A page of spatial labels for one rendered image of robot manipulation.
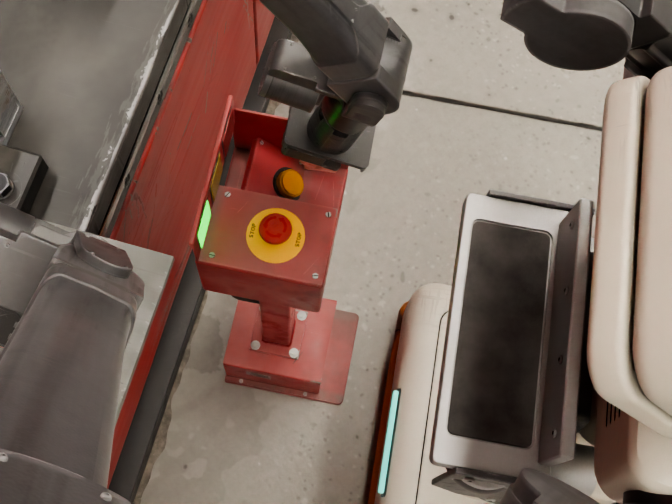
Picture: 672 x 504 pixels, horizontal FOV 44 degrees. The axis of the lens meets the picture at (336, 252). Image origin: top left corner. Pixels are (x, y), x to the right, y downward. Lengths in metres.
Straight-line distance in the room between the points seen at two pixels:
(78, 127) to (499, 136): 1.23
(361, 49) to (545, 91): 1.39
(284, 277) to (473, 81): 1.17
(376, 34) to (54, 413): 0.54
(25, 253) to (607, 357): 0.36
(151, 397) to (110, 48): 0.87
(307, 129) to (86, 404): 0.65
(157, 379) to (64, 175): 0.83
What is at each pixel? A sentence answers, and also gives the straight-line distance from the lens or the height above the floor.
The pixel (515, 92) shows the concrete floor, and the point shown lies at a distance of 2.11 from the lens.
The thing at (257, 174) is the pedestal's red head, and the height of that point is 0.74.
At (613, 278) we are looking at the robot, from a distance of 0.49.
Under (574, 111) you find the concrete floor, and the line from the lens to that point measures 2.12.
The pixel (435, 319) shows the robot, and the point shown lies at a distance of 1.54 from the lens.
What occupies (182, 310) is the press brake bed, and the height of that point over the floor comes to 0.05.
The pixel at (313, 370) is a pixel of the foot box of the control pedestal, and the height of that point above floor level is 0.12.
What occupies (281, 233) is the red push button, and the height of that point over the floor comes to 0.81.
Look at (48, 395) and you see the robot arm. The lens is 0.34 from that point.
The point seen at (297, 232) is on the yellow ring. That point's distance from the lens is 1.04.
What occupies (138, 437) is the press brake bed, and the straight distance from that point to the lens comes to 1.74.
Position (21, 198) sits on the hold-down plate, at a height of 0.90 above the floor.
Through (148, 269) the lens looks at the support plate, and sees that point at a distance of 0.80.
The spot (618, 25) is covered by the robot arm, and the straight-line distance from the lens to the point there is 0.64.
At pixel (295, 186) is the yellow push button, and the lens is 1.12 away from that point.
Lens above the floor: 1.75
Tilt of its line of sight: 70 degrees down
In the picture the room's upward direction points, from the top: 10 degrees clockwise
